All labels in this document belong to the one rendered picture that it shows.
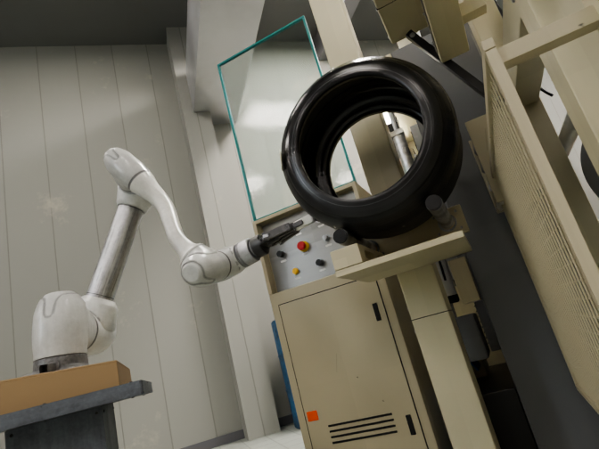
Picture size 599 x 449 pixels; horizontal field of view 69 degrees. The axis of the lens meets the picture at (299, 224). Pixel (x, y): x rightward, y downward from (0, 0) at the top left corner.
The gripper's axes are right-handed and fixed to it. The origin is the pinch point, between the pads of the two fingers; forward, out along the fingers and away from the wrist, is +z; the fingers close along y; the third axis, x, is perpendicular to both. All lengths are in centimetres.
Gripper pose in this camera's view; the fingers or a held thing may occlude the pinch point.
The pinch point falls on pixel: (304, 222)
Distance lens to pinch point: 144.9
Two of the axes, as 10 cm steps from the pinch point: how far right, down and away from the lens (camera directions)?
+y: 4.1, 1.6, 9.0
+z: 8.4, -4.5, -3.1
